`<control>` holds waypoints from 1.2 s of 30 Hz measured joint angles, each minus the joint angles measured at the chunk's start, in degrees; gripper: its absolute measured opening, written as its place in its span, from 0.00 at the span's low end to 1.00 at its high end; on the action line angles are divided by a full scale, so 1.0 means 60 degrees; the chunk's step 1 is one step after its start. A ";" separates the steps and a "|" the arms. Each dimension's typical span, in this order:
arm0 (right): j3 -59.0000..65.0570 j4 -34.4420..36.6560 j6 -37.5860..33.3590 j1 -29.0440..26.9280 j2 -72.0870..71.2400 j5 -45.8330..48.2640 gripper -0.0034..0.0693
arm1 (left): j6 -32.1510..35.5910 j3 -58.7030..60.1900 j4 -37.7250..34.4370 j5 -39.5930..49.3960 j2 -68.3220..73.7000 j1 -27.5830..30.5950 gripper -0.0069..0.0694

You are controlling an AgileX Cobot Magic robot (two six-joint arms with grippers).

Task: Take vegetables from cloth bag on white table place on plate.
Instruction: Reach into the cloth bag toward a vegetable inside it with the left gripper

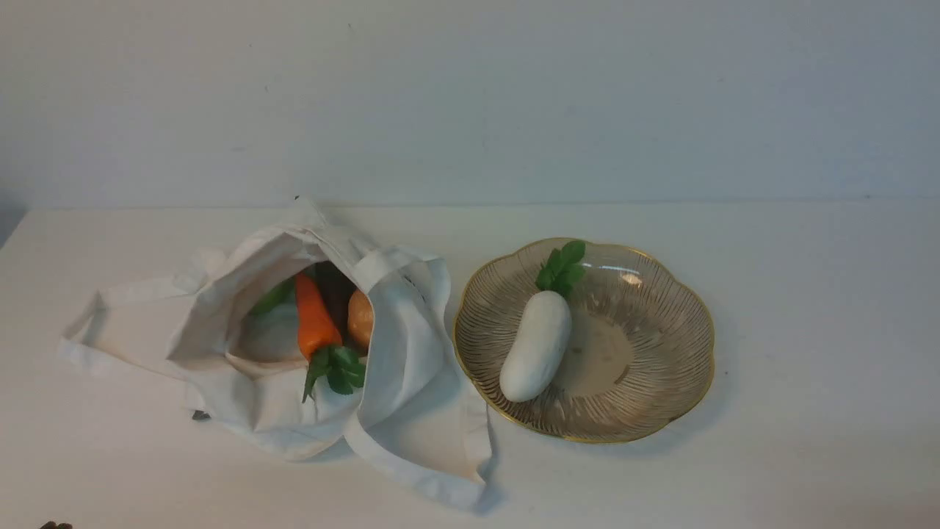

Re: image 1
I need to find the orange carrot with green leaves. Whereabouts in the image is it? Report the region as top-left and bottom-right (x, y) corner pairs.
(293, 273), (366, 402)

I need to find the white cloth bag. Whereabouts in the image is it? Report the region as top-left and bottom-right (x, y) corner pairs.
(58, 198), (491, 510)

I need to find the green vegetable in bag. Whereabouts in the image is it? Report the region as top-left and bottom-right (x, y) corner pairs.
(249, 278), (294, 316)

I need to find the white radish with green leaves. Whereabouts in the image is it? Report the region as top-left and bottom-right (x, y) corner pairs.
(499, 239), (587, 403)

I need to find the brown potato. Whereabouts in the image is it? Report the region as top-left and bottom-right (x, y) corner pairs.
(347, 290), (374, 355)

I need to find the gold-rimmed glass plate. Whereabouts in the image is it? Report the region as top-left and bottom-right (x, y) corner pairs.
(453, 237), (715, 443)

